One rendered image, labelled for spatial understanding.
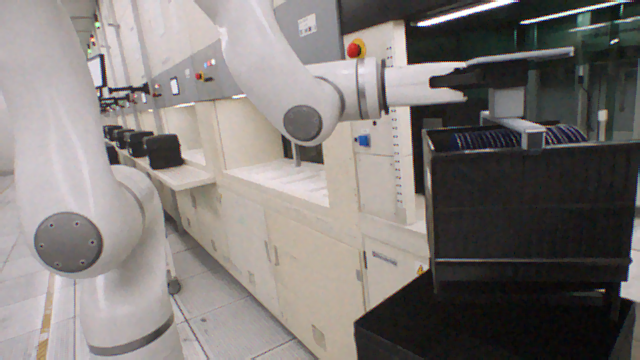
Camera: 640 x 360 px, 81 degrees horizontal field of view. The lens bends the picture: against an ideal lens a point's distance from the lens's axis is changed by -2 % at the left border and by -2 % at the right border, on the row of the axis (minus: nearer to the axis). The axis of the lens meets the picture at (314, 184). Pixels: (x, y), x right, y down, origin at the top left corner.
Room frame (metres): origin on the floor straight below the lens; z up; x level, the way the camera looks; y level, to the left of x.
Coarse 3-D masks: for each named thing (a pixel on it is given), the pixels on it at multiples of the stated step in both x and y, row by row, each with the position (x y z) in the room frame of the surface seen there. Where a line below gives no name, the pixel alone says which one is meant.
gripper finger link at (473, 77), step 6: (432, 78) 0.47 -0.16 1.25; (438, 78) 0.47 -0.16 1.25; (444, 78) 0.46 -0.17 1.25; (450, 78) 0.46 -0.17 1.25; (456, 78) 0.45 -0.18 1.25; (462, 78) 0.45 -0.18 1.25; (468, 78) 0.44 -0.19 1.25; (474, 78) 0.44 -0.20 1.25; (480, 78) 0.45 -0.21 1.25; (432, 84) 0.47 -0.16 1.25; (438, 84) 0.47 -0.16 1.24; (444, 84) 0.46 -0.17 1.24; (450, 84) 0.46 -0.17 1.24; (456, 84) 0.45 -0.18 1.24
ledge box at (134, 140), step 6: (132, 132) 4.16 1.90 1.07; (138, 132) 4.07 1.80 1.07; (144, 132) 4.09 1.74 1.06; (150, 132) 4.11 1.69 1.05; (126, 138) 4.15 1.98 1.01; (132, 138) 4.00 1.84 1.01; (138, 138) 4.03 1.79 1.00; (126, 144) 4.15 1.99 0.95; (132, 144) 3.99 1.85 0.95; (138, 144) 4.02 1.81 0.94; (132, 150) 4.02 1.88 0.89; (138, 150) 4.02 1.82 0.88; (132, 156) 4.12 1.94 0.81; (138, 156) 4.01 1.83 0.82; (144, 156) 4.05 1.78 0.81
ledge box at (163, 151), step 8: (152, 136) 3.15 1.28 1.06; (160, 136) 3.05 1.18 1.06; (168, 136) 3.05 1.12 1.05; (176, 136) 3.08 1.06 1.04; (144, 144) 3.08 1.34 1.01; (152, 144) 2.98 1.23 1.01; (160, 144) 3.01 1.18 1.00; (168, 144) 3.03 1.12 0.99; (176, 144) 3.06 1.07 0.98; (152, 152) 2.98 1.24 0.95; (160, 152) 3.00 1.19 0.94; (168, 152) 3.03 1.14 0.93; (176, 152) 3.06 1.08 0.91; (152, 160) 2.97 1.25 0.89; (160, 160) 3.00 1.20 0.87; (168, 160) 3.03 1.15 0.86; (176, 160) 3.06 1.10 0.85; (152, 168) 2.98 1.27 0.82; (160, 168) 3.00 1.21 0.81
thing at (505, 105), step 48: (432, 144) 0.61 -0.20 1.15; (528, 144) 0.38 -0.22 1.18; (576, 144) 0.37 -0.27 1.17; (624, 144) 0.36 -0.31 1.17; (432, 192) 0.42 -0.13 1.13; (480, 192) 0.40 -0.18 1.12; (528, 192) 0.39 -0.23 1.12; (576, 192) 0.38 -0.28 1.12; (624, 192) 0.37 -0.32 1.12; (432, 240) 0.46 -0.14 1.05; (480, 240) 0.40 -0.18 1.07; (528, 240) 0.39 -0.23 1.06; (576, 240) 0.38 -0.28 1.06; (624, 240) 0.36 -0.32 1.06; (528, 288) 0.42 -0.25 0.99; (576, 288) 0.40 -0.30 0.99
